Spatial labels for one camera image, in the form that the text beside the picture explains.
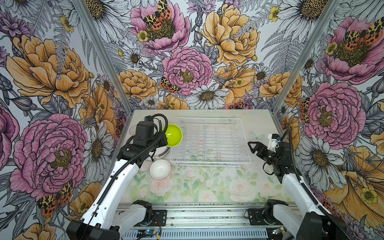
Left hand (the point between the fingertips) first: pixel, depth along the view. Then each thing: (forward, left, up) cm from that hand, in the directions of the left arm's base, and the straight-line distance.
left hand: (165, 140), depth 76 cm
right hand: (0, -46, -10) cm, 48 cm away
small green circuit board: (-35, +7, -24) cm, 43 cm away
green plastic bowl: (+3, -4, 0) cm, 6 cm away
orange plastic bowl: (-5, +6, -22) cm, 23 cm away
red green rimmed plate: (+4, +7, -20) cm, 22 cm away
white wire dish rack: (+14, -26, -23) cm, 38 cm away
